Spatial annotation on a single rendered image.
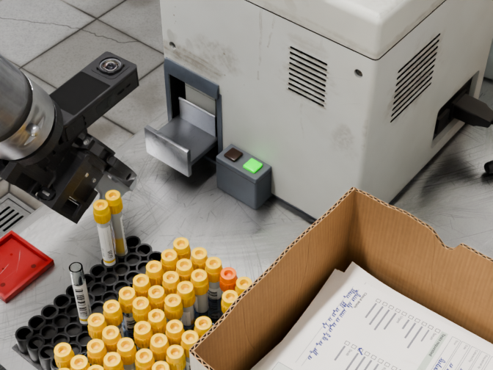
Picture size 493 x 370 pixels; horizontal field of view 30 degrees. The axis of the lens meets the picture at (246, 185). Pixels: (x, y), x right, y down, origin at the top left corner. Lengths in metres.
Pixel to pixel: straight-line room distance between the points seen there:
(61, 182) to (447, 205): 0.44
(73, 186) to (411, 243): 0.33
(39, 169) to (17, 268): 0.17
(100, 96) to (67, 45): 1.87
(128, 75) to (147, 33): 1.86
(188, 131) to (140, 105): 1.45
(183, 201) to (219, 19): 0.23
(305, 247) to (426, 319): 0.14
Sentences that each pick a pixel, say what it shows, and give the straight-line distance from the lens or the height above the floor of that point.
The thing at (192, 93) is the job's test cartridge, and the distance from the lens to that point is 1.07.
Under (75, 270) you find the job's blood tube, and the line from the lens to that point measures 0.89.
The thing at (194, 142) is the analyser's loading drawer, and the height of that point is 0.92.
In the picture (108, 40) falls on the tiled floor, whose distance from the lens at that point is 2.77.
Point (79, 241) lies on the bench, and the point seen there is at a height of 0.88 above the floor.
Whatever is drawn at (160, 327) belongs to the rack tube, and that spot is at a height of 0.98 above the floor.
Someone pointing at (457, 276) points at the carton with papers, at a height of 0.98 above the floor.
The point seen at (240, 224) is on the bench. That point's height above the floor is 0.87.
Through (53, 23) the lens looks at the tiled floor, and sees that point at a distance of 2.87.
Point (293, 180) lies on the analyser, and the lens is 1.02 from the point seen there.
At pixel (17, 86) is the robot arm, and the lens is 0.80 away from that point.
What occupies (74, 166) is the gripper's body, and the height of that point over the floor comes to 1.03.
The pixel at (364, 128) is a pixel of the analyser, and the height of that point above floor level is 1.05.
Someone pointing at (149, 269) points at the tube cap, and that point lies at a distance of 0.85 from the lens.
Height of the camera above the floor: 1.65
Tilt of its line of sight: 46 degrees down
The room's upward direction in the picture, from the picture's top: straight up
